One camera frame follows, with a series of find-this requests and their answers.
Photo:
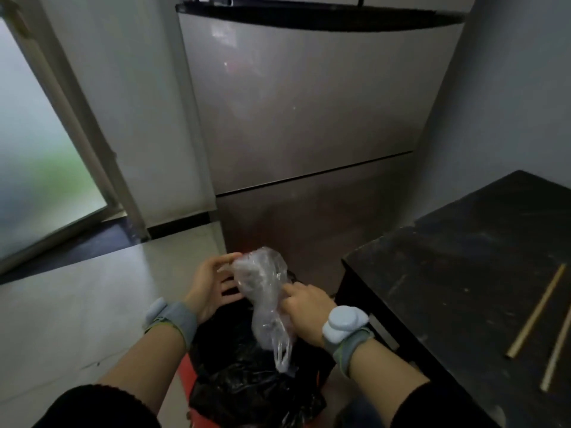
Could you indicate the person's right hand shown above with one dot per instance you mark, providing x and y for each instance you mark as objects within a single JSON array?
[{"x": 310, "y": 309}]

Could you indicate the person's left hand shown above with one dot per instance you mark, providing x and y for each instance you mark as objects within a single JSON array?
[{"x": 204, "y": 287}]

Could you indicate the person's right fingers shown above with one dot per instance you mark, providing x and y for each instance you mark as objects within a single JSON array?
[{"x": 291, "y": 295}]

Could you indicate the person's left thumb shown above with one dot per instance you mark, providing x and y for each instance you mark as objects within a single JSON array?
[{"x": 227, "y": 259}]

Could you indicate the clear plastic bag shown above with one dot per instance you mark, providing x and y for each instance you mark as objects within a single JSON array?
[{"x": 263, "y": 298}]

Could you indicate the person's right forearm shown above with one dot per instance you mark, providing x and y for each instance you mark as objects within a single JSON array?
[{"x": 383, "y": 381}]

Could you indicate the person's left forearm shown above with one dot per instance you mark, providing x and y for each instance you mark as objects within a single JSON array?
[{"x": 138, "y": 367}]

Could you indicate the grey right wrist tracker band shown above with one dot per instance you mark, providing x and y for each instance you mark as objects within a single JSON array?
[{"x": 345, "y": 327}]

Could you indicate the grey wrist tracker band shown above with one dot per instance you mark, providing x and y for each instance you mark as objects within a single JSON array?
[
  {"x": 171, "y": 317},
  {"x": 345, "y": 327}
]

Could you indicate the grey left wrist tracker band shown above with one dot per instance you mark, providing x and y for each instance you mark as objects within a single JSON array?
[{"x": 171, "y": 317}]

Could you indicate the black trash bag liner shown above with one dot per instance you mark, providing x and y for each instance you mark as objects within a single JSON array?
[{"x": 254, "y": 374}]

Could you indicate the red trash bin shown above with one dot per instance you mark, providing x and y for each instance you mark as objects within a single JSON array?
[{"x": 189, "y": 387}]

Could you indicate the silver refrigerator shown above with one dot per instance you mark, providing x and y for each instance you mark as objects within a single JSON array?
[{"x": 308, "y": 124}]

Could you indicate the dark wooden table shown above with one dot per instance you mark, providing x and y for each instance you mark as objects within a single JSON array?
[{"x": 473, "y": 298}]

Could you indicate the frosted glass sliding door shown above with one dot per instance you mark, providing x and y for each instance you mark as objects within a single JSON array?
[{"x": 42, "y": 147}]

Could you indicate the bamboo chopstick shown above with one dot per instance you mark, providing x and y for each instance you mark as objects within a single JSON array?
[
  {"x": 556, "y": 347},
  {"x": 535, "y": 311}
]

